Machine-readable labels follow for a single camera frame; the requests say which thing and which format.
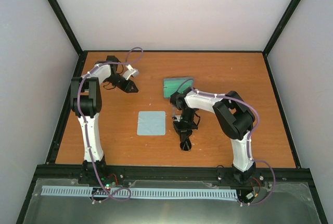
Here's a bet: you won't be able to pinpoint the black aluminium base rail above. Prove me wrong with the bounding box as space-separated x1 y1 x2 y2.
33 164 314 186

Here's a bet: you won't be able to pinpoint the black frame post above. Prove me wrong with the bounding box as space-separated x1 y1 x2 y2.
47 0 83 56
262 0 301 58

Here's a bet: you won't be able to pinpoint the light blue slotted cable duct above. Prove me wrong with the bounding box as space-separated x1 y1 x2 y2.
40 185 237 201

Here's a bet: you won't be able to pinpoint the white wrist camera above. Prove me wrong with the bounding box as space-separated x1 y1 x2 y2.
172 115 182 122
122 65 139 80

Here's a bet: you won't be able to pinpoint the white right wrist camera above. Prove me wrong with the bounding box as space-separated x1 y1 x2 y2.
172 115 182 122

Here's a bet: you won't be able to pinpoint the black round sunglasses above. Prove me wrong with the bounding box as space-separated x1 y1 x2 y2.
180 141 192 152

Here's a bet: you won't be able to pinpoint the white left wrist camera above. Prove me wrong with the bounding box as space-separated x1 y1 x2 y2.
122 65 139 80

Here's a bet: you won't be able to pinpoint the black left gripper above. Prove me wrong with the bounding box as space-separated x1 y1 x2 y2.
104 73 137 93

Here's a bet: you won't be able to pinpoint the grey green glasses case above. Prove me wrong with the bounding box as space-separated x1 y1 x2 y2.
163 77 194 98

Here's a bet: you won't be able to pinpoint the light blue cleaning cloth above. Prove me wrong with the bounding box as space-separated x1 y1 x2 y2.
137 111 166 136

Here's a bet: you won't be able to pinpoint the black right frame post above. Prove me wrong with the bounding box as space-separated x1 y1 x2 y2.
262 0 301 58

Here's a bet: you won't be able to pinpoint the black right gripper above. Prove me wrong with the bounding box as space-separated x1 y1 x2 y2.
173 108 198 142

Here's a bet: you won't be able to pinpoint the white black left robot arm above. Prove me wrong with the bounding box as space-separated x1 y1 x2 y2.
70 56 139 184

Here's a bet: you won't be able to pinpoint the black left frame post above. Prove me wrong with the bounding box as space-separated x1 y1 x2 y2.
47 0 83 56

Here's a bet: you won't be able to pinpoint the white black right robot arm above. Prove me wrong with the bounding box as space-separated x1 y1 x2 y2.
170 88 255 184

